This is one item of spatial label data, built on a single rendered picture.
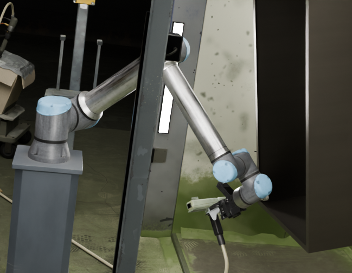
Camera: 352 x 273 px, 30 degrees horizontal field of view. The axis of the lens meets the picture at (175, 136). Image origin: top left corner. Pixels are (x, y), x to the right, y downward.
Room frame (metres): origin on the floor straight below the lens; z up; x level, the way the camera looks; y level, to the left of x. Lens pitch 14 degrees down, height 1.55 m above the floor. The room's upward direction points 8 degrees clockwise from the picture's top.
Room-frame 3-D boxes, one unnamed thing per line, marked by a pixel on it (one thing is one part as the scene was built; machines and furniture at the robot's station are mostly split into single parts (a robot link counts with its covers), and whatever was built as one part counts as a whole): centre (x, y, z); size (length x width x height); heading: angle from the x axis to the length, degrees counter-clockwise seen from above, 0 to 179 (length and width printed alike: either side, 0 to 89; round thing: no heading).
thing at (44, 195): (2.90, 0.56, 0.32); 0.31 x 0.31 x 0.64; 11
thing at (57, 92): (3.63, 0.59, 0.95); 0.26 x 0.15 x 0.32; 101
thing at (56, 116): (2.90, 0.56, 0.83); 0.17 x 0.15 x 0.18; 152
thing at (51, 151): (2.90, 0.56, 0.69); 0.19 x 0.19 x 0.10
